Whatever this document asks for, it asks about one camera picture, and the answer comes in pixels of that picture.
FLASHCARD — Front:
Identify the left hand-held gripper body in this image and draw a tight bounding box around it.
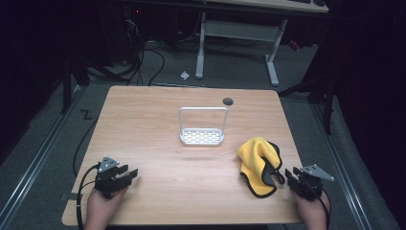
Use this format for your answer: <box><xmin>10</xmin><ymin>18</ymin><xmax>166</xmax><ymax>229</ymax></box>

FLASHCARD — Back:
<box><xmin>94</xmin><ymin>156</ymin><xmax>128</xmax><ymax>199</ymax></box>

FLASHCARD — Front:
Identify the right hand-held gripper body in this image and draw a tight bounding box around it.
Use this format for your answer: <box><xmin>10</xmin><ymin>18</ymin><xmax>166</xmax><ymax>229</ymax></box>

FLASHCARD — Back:
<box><xmin>288</xmin><ymin>164</ymin><xmax>335</xmax><ymax>201</ymax></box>

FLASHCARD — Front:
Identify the yellow cloth with black trim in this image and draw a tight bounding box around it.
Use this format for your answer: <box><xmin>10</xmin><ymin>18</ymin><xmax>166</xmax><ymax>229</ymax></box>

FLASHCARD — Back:
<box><xmin>237</xmin><ymin>136</ymin><xmax>286</xmax><ymax>199</ymax></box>

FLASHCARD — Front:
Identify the person's right hand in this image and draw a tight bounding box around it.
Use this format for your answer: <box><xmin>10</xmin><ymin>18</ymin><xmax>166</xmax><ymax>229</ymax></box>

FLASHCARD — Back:
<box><xmin>289</xmin><ymin>188</ymin><xmax>331</xmax><ymax>230</ymax></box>

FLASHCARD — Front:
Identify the person's left hand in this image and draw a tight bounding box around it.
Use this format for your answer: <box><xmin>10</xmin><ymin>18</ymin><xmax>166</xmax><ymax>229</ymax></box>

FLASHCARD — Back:
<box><xmin>84</xmin><ymin>186</ymin><xmax>129</xmax><ymax>230</ymax></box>

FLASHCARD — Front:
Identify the grey tape piece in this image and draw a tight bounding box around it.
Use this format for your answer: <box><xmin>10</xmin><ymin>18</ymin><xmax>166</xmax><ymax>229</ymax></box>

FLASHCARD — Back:
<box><xmin>58</xmin><ymin>192</ymin><xmax>84</xmax><ymax>201</ymax></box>

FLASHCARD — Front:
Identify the black metal stand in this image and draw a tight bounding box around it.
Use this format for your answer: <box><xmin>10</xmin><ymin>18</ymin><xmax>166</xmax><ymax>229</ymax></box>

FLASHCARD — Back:
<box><xmin>60</xmin><ymin>54</ymin><xmax>91</xmax><ymax>115</ymax></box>
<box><xmin>279</xmin><ymin>73</ymin><xmax>337</xmax><ymax>136</ymax></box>

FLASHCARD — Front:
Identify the black computer tower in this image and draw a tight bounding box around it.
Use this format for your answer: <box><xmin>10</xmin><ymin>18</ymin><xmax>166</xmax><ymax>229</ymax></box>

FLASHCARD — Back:
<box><xmin>99</xmin><ymin>6</ymin><xmax>145</xmax><ymax>65</ymax></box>

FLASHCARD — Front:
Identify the desk with white legs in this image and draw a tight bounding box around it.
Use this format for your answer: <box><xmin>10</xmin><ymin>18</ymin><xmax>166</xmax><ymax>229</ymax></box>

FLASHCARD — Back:
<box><xmin>194</xmin><ymin>0</ymin><xmax>329</xmax><ymax>87</ymax></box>

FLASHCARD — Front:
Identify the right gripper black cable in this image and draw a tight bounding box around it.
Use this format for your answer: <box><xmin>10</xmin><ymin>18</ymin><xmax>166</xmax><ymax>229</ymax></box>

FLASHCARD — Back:
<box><xmin>305</xmin><ymin>181</ymin><xmax>333</xmax><ymax>230</ymax></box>

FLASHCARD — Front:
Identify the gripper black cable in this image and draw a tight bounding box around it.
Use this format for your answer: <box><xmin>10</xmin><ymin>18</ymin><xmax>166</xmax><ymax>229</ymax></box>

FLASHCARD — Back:
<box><xmin>305</xmin><ymin>181</ymin><xmax>333</xmax><ymax>230</ymax></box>
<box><xmin>76</xmin><ymin>163</ymin><xmax>102</xmax><ymax>230</ymax></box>

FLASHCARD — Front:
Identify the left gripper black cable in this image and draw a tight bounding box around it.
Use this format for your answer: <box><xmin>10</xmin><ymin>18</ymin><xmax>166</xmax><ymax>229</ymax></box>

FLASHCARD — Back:
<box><xmin>76</xmin><ymin>163</ymin><xmax>102</xmax><ymax>230</ymax></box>

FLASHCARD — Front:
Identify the metal floor rail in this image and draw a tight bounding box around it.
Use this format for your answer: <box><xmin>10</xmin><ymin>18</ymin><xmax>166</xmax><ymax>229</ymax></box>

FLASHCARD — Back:
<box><xmin>310</xmin><ymin>103</ymin><xmax>372</xmax><ymax>230</ymax></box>
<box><xmin>0</xmin><ymin>85</ymin><xmax>84</xmax><ymax>222</ymax></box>

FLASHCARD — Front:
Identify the thin black floor cable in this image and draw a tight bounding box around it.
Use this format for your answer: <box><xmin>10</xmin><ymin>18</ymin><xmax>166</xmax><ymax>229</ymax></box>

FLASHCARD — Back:
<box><xmin>72</xmin><ymin>118</ymin><xmax>99</xmax><ymax>178</ymax></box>

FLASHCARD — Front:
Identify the white metal rack with handle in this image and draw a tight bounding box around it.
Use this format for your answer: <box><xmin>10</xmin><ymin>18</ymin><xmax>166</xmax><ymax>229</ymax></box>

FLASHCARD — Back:
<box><xmin>178</xmin><ymin>106</ymin><xmax>230</xmax><ymax>147</ymax></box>

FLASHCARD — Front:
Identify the bundle of black floor cables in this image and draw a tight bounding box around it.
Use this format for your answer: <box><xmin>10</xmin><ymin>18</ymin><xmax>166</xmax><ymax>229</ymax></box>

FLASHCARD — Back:
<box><xmin>85</xmin><ymin>18</ymin><xmax>167</xmax><ymax>87</ymax></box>

